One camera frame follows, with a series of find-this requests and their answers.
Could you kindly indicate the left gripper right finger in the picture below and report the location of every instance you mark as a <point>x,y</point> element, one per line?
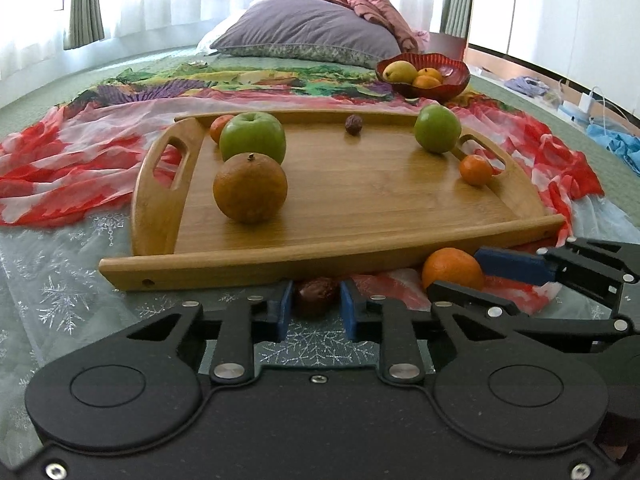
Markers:
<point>386,322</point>

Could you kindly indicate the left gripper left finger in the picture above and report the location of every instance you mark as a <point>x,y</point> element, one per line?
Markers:
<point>248,321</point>

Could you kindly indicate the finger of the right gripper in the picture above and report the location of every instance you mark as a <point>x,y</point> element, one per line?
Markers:
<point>597,269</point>
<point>565,334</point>

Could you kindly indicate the brown date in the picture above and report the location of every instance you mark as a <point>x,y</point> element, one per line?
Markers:
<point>316,297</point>
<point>353,125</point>

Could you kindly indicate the large brownish orange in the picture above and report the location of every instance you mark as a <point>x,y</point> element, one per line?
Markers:
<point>250,188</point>

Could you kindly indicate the small tangerine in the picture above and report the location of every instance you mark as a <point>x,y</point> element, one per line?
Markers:
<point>475,170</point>

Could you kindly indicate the large green apple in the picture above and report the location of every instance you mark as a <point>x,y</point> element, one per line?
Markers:
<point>253,132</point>

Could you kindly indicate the small green apple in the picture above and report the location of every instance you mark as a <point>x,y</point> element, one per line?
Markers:
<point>437,129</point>

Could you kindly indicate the blue cloth on floor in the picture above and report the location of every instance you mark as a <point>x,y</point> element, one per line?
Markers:
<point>623,145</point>

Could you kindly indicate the bamboo serving tray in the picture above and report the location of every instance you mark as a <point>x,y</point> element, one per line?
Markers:
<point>359,204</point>

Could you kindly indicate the lavender cloth on floor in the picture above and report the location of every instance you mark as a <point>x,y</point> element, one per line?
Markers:
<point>527,86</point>

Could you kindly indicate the red white scarf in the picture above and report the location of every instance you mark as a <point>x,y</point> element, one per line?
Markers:
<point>62,168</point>

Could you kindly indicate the red glass fruit bowl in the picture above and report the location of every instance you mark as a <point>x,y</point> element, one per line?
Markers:
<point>456,76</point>

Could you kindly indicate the colourful floral scarf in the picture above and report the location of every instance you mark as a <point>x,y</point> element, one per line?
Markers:
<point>279,79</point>

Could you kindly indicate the front orange in bowl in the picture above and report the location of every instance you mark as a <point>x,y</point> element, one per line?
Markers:
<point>425,83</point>

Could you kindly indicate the orange in bowl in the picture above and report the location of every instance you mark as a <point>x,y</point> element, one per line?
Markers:
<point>431,72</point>
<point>425,83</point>

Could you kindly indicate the yellow pear in bowl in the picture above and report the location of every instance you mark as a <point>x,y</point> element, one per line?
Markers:
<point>399,72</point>

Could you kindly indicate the back orange in bowl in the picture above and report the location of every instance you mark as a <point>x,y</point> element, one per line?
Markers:
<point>431,72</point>

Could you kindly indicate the purple pillow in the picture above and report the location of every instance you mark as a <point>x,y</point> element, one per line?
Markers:
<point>308,30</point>

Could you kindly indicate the pink crumpled blanket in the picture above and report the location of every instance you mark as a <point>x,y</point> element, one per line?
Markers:
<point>383,13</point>

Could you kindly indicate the green curtain left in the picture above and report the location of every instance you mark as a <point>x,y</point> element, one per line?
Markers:
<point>84,23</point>

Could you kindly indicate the white charger with cable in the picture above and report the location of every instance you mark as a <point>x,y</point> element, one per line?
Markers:
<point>583,105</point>

